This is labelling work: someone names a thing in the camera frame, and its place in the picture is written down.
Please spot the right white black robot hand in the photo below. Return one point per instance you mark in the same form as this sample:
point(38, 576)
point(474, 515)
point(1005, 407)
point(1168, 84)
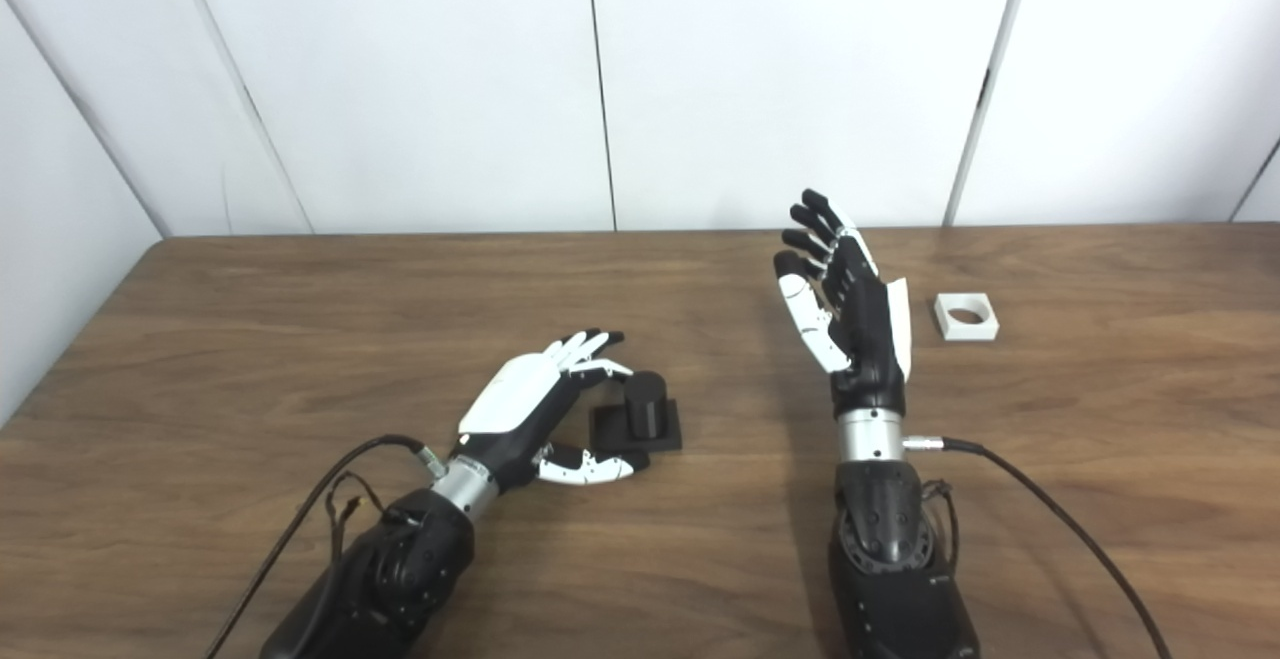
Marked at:
point(870, 329)

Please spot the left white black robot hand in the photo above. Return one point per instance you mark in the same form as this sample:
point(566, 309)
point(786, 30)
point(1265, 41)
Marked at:
point(515, 399)

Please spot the white square piece with hole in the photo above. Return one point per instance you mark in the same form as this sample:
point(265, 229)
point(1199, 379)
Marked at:
point(945, 324)

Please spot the black peg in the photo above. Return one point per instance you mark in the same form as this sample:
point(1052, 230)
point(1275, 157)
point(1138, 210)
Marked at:
point(645, 404)

